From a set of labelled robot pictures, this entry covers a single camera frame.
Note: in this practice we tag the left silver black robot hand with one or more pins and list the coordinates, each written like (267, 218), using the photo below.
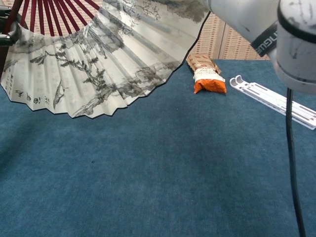
(3, 39)

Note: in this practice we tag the red ribbed paper folding fan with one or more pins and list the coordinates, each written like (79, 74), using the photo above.
(98, 54)

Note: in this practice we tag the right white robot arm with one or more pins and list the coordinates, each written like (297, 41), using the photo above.
(296, 42)

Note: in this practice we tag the brown patterned snack packet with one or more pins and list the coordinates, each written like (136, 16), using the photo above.
(201, 60)

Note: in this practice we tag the blue felt table cloth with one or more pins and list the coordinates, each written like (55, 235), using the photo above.
(158, 172)

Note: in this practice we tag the woven bamboo screen panel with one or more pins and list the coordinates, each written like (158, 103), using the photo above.
(209, 39)
(242, 47)

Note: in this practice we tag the orange white snack packet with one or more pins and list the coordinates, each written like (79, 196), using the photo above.
(209, 85)

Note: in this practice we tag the white folding plastic stand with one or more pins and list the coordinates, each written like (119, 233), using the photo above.
(269, 98)

